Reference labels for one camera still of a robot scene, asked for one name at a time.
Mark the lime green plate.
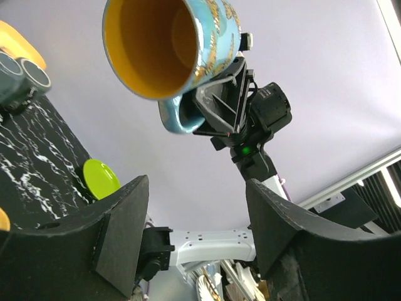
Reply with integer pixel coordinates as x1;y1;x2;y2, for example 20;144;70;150
83;159;122;200

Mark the grey mug white inside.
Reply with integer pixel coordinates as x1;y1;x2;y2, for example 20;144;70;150
16;58;51;95

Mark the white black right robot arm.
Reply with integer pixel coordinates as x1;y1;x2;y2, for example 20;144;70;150
135;55;292;281

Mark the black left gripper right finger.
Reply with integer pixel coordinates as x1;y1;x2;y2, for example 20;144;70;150
246;179;400;300

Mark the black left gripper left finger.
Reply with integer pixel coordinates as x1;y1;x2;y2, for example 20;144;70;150
1;175;149;300

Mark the yellow square dish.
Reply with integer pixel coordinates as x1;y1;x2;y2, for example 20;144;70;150
1;21;46;70

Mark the yellow serving tray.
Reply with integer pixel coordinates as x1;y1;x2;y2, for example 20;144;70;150
0;208;11;231

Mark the orange and blue mug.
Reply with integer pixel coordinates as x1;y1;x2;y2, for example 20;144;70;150
102;0;241;134

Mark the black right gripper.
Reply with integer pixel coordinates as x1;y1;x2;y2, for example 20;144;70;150
188;56;292;151

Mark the dark teal mug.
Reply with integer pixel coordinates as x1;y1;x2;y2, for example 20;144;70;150
1;52;25;110

